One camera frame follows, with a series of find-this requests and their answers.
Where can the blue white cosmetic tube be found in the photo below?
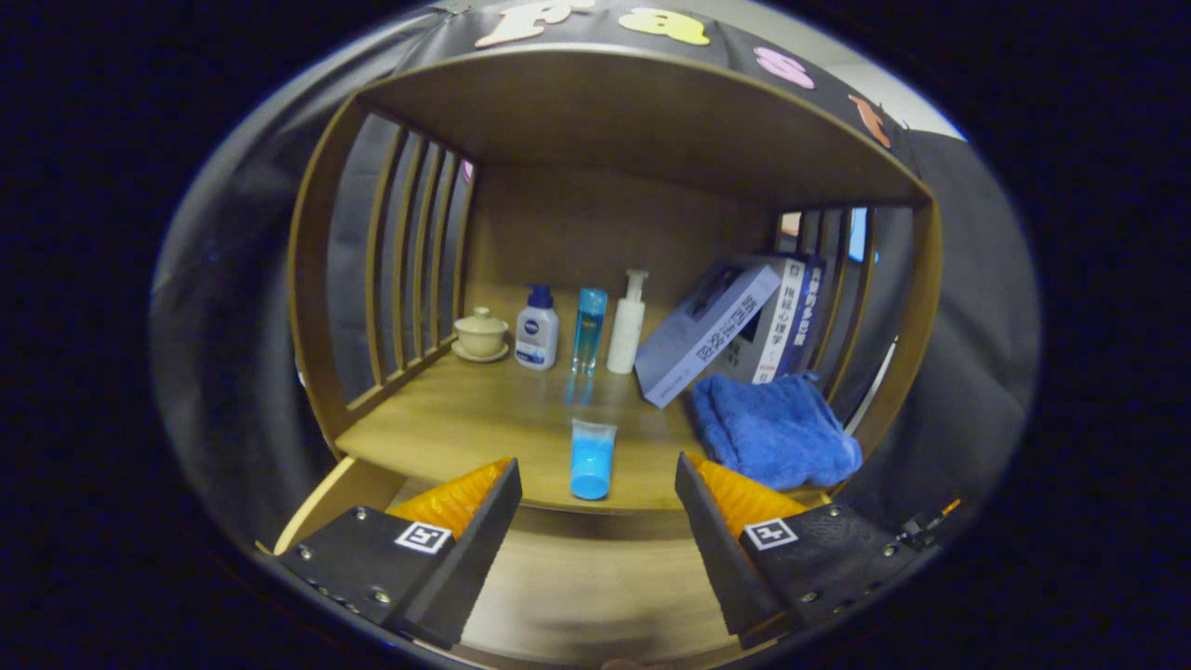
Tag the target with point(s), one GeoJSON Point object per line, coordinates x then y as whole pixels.
{"type": "Point", "coordinates": [593, 461]}

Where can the clear blue bottle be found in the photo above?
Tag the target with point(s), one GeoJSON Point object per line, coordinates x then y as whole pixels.
{"type": "Point", "coordinates": [589, 326]}

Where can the beige lidded teacup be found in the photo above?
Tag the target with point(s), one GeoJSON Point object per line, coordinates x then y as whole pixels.
{"type": "Point", "coordinates": [481, 335]}

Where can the dark blue spine book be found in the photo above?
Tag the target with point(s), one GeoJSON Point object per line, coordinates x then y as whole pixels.
{"type": "Point", "coordinates": [805, 316]}

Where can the black backdrop cloth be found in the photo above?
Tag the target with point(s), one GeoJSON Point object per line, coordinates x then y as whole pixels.
{"type": "Point", "coordinates": [233, 326]}

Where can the white bottle with blue cap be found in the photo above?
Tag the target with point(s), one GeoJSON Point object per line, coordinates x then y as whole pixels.
{"type": "Point", "coordinates": [537, 330]}

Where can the black clamp with orange tip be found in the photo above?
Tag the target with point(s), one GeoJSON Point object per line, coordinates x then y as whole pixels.
{"type": "Point", "coordinates": [921, 526]}

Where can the white pump bottle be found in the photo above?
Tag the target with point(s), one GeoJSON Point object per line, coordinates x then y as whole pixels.
{"type": "Point", "coordinates": [625, 330]}

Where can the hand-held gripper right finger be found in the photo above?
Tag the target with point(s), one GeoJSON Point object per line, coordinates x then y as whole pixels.
{"type": "Point", "coordinates": [716, 549]}

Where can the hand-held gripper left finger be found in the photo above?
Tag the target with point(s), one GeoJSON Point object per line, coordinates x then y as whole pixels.
{"type": "Point", "coordinates": [479, 549]}

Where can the white spine book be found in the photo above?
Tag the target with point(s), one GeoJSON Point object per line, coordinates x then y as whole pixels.
{"type": "Point", "coordinates": [777, 335]}

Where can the lavender book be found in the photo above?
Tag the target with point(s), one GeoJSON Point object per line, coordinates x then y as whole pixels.
{"type": "Point", "coordinates": [698, 340]}

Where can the wooden countertop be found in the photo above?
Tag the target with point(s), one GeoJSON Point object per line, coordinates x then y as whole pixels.
{"type": "Point", "coordinates": [484, 419]}

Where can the wooden cabinet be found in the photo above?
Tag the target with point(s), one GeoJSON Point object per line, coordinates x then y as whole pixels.
{"type": "Point", "coordinates": [605, 223]}

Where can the blue towel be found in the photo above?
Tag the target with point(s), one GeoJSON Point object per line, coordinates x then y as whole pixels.
{"type": "Point", "coordinates": [772, 428]}

